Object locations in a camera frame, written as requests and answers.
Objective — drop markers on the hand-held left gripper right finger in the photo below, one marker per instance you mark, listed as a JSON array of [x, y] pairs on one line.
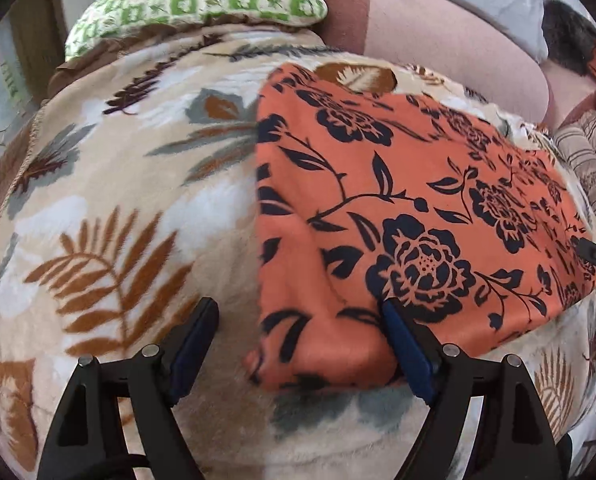
[[410, 355]]

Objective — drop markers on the wooden door with stained glass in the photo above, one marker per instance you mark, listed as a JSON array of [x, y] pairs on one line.
[[25, 40]]

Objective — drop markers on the pink bolster cushion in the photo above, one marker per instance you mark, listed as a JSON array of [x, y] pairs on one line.
[[428, 30]]

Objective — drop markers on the leaf print blanket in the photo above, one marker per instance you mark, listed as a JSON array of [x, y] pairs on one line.
[[143, 200]]

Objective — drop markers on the dark furry cushion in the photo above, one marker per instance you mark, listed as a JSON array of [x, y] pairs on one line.
[[568, 35]]

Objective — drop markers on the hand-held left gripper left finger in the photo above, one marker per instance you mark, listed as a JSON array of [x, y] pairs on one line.
[[193, 347]]

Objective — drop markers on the striped cushion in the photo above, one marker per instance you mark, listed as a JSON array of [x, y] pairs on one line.
[[590, 160]]

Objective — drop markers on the orange floral garment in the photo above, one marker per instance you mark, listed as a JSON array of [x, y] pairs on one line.
[[378, 185]]

